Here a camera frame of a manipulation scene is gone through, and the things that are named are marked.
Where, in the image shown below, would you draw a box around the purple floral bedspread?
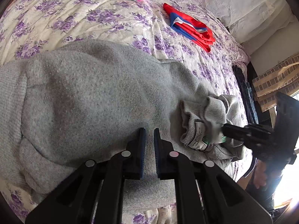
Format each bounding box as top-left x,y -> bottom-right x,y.
0,0 -> 249,224

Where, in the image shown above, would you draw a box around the person's right hand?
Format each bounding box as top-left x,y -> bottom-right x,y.
253,160 -> 269,189

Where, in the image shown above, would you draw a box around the dark folded pants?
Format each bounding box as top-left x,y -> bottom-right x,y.
232,64 -> 248,91

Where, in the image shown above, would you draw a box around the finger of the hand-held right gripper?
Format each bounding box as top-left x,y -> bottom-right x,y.
221,123 -> 272,145

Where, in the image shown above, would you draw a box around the beige checked curtain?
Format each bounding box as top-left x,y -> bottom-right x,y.
252,54 -> 299,112

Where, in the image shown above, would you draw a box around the white pillow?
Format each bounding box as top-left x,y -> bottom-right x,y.
161,0 -> 295,43

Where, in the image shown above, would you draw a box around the grey sweatshirt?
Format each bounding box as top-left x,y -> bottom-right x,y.
0,39 -> 248,211

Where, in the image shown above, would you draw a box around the window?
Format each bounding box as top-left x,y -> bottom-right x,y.
273,93 -> 299,211

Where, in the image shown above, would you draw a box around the red and blue folded cloth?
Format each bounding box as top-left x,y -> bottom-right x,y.
163,3 -> 215,52

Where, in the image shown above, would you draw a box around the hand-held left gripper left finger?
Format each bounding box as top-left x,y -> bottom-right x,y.
25,128 -> 146,224

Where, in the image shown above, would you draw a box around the person's right forearm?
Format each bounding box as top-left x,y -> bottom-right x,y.
248,167 -> 288,217

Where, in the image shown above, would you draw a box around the blue jeans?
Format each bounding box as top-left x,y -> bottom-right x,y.
243,82 -> 258,124

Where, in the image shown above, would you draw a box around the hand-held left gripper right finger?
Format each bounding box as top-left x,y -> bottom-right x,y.
154,128 -> 274,224

